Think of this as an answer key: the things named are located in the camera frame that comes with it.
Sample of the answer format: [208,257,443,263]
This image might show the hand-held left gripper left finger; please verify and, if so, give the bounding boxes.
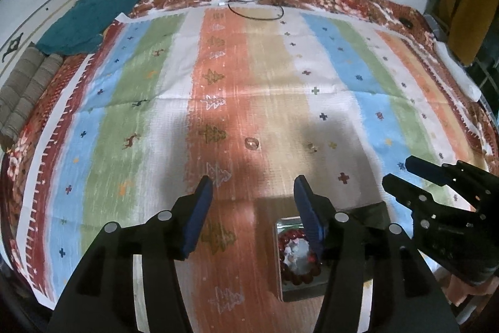
[47,175,214,333]

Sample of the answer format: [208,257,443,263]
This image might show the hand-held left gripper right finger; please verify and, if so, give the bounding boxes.
[293,175,461,333]

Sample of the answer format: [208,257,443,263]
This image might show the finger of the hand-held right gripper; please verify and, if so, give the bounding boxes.
[382,173,438,217]
[405,155,468,186]

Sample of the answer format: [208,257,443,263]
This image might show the red bead bracelet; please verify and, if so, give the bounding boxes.
[278,229,325,285]

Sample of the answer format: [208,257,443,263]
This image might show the rectangular metal tin box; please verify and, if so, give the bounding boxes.
[269,202,390,303]

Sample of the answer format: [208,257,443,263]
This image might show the white oblong object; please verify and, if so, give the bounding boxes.
[434,42,482,103]

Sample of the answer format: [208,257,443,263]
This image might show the striped colourful mat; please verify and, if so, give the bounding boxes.
[8,3,496,333]

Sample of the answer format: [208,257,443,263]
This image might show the brown striped cushion roll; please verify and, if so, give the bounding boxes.
[0,54,64,147]
[0,48,44,123]

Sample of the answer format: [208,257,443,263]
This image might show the teal pillow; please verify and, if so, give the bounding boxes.
[36,0,167,56]

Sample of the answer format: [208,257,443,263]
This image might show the white decorated headboard panel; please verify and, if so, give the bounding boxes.
[0,0,94,73]

